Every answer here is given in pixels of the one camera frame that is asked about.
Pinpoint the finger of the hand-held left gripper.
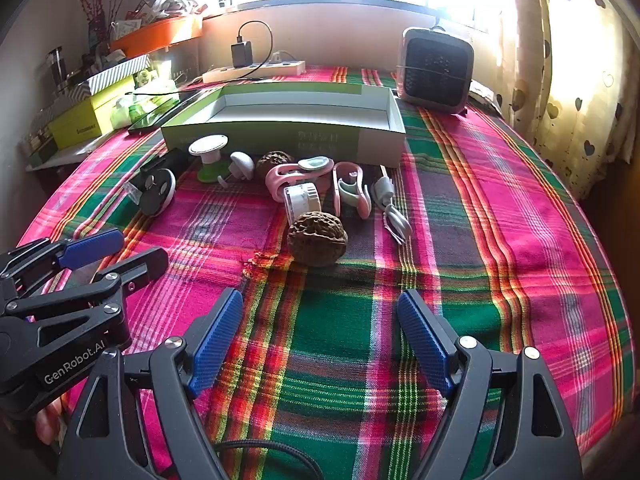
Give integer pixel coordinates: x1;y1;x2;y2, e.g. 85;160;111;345
0;228;125;297
0;248;169;348

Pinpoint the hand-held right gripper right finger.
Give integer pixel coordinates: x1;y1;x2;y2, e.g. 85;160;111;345
397;289;585;480

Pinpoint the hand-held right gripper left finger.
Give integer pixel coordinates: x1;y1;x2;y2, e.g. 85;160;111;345
57;287;244;480

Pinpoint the black round disc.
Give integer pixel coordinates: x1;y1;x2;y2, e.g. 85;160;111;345
137;169;177;217

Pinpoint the black bike light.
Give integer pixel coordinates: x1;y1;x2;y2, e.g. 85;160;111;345
122;152;190;206

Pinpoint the green spool with white top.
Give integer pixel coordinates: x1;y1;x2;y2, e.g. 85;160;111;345
188;135;231;183

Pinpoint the brown walnut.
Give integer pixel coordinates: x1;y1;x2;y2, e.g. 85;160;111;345
287;212;348;263
256;150;296;179

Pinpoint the white mushroom-shaped knob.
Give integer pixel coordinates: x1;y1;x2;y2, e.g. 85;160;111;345
218;152;255;184

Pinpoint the white usb cable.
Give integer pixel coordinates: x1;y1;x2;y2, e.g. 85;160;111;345
372;165;413;245

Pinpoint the pink clip with grey pad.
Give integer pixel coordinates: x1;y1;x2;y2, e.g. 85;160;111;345
265;156;335;203

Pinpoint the white round container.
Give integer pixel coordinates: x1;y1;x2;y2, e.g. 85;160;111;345
283;183;321;223

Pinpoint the green white cardboard box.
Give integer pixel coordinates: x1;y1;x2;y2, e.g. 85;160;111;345
161;84;407;167

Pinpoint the plaid blanket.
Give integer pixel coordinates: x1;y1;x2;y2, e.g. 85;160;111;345
20;65;631;480

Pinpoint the yellow-green box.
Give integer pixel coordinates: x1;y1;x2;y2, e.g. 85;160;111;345
48;76;137;151

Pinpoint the green tissue pack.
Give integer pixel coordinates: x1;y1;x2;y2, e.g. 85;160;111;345
109;94;181;130

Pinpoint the black smartphone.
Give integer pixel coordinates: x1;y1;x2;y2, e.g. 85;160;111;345
127;91;203;135

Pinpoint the striped box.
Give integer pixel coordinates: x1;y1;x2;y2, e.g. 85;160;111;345
65;54;152;102

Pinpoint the orange tray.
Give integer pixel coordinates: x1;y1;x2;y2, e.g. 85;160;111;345
109;14;204;57

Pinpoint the black charger adapter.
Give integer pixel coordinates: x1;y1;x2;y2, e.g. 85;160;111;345
231;42;255;68

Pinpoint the white power strip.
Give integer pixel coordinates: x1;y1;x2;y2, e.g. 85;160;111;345
202;60;307;84

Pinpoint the grey desktop heater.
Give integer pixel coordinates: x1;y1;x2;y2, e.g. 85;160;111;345
397;26;475;114

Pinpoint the heart-patterned curtain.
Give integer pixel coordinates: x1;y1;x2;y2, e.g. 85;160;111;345
505;0;640;201

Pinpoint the black charging cable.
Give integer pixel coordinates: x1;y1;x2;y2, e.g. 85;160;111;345
235;21;276;81

